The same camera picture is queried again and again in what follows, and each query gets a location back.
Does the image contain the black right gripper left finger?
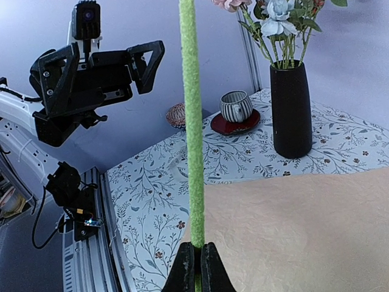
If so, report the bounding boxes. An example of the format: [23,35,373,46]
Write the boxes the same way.
[161,242,195,292]

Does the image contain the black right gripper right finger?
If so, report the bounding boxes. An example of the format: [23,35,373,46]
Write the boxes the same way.
[200,242,236,292]

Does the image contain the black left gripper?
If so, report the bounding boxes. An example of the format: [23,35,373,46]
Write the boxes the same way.
[29,40,165,147]

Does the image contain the blue hydrangea stem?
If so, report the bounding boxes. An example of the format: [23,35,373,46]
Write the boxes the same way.
[179,1,205,291]

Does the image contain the peach wrapping paper sheet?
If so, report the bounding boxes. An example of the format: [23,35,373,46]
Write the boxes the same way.
[205,168,388,291]

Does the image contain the light blue rose stem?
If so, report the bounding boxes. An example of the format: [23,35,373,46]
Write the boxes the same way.
[238,0,323,69]

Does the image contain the pink rose stem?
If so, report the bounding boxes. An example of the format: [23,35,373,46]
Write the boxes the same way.
[299,0,349,66]
[211,0,274,66]

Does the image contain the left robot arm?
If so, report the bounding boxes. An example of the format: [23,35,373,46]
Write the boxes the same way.
[1,40,165,206]

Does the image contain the black tall vase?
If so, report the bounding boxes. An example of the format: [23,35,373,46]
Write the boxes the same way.
[270,60,312,159]

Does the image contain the red patterned bowl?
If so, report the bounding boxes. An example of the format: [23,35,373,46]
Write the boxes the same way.
[166,103,185,130]

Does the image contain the floral patterned table mat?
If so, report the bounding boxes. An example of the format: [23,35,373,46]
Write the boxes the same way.
[107,89,388,291]

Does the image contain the red floral saucer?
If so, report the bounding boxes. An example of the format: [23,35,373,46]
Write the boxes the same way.
[210,109,261,136]

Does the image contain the black white striped cup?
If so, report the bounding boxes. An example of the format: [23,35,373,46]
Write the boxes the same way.
[219,90,253,123]

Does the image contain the aluminium frame rail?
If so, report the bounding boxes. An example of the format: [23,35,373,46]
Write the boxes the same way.
[62,168,136,291]

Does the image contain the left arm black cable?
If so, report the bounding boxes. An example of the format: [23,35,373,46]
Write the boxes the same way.
[0,77,42,103]

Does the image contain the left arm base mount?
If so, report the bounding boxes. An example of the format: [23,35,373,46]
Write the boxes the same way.
[32,162,103,249]

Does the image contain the left aluminium post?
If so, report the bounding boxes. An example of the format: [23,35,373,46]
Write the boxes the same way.
[237,10,262,92]

